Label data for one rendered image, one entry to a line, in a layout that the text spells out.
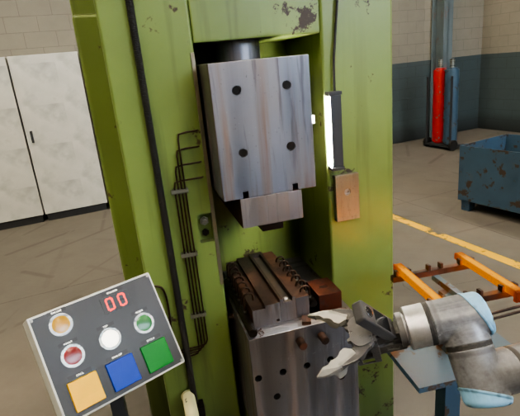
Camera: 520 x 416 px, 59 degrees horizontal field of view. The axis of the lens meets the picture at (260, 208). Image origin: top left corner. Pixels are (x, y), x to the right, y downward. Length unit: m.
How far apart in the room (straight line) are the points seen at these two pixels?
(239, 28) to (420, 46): 8.29
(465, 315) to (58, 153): 5.97
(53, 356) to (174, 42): 0.92
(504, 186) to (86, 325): 4.44
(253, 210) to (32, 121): 5.30
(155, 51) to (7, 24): 5.81
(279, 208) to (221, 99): 0.38
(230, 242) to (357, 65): 0.87
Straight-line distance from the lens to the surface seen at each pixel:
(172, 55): 1.45
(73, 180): 6.61
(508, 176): 5.11
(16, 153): 6.57
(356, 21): 1.63
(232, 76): 1.33
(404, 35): 9.41
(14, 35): 7.18
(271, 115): 1.37
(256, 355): 1.56
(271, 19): 1.52
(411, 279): 1.58
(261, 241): 1.98
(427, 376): 1.62
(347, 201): 1.66
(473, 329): 1.02
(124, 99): 1.44
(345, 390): 1.77
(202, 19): 1.47
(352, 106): 1.62
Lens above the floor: 1.75
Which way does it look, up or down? 18 degrees down
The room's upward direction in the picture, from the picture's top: 6 degrees counter-clockwise
